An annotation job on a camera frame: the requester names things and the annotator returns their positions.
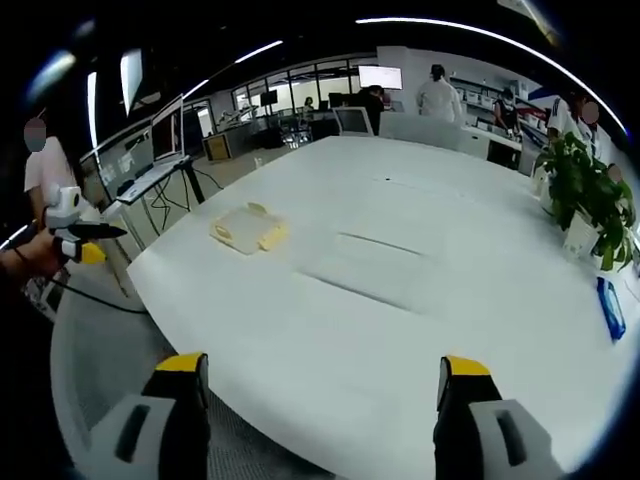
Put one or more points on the wide desk monitor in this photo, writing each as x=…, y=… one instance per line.
x=120, y=162

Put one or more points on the yellow framed cabinet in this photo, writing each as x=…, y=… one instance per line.
x=216, y=147

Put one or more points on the tall desk monitor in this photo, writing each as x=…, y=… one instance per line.
x=167, y=130

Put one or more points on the cream plastic buckle part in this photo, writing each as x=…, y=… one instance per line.
x=222, y=233
x=274, y=235

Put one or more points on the white monitor back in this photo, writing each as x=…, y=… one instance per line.
x=352, y=121

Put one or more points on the person's left hand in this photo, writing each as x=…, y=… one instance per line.
x=40, y=255

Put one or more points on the white chair backrest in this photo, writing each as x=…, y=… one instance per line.
x=420, y=131

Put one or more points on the bright wall screen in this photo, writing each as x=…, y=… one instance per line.
x=380, y=77

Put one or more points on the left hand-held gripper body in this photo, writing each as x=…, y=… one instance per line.
x=62, y=210

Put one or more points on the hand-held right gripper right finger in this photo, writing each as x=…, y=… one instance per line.
x=480, y=435

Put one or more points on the blue tissue packet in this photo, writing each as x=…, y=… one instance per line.
x=611, y=307

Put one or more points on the green potted plant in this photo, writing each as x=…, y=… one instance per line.
x=585, y=185

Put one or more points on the translucent cream flat pad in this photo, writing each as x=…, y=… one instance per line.
x=245, y=227

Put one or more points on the white plant pot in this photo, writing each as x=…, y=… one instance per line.
x=580, y=237

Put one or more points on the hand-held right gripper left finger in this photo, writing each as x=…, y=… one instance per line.
x=150, y=435

